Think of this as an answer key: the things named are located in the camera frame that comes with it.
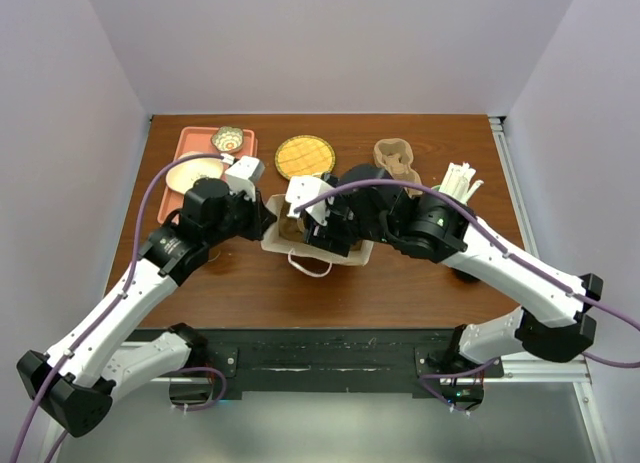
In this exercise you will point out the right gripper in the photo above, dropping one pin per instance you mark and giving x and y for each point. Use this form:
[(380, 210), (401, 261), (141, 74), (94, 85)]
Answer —
[(329, 235)]

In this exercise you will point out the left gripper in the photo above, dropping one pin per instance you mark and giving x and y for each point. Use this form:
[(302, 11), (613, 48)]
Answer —
[(261, 216)]

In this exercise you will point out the brown paper bag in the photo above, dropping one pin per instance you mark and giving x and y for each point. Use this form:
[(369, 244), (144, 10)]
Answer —
[(297, 253)]

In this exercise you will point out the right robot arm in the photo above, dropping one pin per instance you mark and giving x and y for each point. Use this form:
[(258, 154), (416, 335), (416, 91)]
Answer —
[(551, 320)]

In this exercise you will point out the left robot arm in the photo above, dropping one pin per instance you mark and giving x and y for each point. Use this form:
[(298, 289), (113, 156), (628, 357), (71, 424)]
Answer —
[(71, 381)]

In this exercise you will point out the yellow woven coaster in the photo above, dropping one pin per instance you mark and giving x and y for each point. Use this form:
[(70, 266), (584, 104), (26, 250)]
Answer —
[(304, 155)]

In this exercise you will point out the small patterned dish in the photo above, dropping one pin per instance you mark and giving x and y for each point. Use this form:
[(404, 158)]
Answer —
[(228, 139)]

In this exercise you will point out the cream square plate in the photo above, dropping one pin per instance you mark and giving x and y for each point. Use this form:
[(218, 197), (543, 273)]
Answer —
[(182, 177)]

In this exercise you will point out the pink rectangular tray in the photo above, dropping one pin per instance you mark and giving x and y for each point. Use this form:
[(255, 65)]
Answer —
[(195, 140)]

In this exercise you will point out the stack of black lids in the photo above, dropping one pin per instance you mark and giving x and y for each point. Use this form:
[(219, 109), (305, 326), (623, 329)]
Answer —
[(464, 276)]

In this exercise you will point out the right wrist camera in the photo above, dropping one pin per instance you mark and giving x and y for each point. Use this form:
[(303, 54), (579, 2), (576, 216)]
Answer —
[(301, 190)]

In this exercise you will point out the aluminium rail frame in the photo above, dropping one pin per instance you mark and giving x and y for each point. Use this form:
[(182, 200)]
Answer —
[(241, 286)]

